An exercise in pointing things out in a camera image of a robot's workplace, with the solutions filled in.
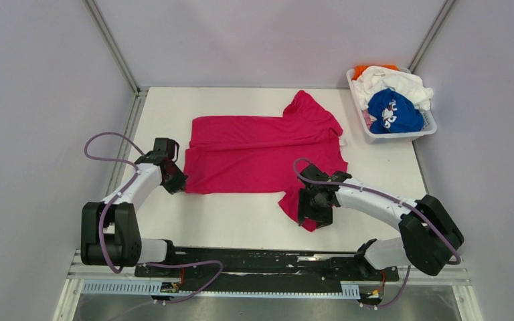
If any white t-shirt in basket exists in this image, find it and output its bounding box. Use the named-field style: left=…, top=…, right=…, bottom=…
left=350, top=66, right=434, bottom=111

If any blue t-shirt in basket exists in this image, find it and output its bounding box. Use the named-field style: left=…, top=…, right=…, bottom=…
left=367, top=89, right=424, bottom=134

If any aluminium frame rail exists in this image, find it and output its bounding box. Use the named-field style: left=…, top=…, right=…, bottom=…
left=67, top=250, right=472, bottom=287

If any white perforated laundry basket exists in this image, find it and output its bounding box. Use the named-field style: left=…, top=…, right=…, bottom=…
left=346, top=68, right=436, bottom=144

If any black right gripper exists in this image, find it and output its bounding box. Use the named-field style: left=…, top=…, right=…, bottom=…
left=298, top=189, right=332, bottom=229

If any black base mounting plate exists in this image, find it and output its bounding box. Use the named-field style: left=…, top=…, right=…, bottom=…
left=135, top=247, right=399, bottom=294

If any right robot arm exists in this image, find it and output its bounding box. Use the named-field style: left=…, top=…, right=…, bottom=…
left=296, top=163, right=464, bottom=280

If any orange t-shirt in basket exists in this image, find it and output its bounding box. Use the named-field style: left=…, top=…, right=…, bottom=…
left=350, top=65, right=400, bottom=80

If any white slotted cable duct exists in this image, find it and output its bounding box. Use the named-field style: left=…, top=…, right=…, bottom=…
left=81, top=280, right=361, bottom=300

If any light pink garment in basket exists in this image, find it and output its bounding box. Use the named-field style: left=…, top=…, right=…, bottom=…
left=361, top=110, right=376, bottom=130

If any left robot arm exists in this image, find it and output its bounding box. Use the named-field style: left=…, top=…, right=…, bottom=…
left=80, top=138, right=187, bottom=276

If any pink t-shirt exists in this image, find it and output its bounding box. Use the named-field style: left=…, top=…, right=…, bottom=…
left=184, top=90, right=348, bottom=221

